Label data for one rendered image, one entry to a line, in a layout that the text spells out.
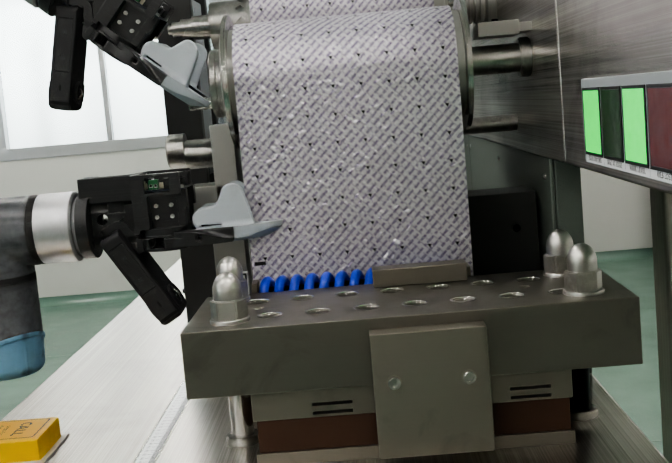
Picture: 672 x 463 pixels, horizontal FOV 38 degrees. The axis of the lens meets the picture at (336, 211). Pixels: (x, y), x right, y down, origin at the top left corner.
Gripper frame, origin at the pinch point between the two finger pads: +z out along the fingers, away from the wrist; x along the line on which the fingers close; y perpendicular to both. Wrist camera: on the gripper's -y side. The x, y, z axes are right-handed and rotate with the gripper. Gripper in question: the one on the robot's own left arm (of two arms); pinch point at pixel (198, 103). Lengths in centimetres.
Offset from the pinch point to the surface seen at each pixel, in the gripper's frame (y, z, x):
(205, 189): -7.7, 5.9, 1.5
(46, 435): -33.9, 8.0, -16.4
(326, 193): 0.5, 17.2, -5.8
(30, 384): -190, -35, 347
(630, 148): 19, 32, -40
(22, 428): -35.2, 5.6, -15.4
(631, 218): 53, 213, 550
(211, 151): -3.9, 4.0, 2.5
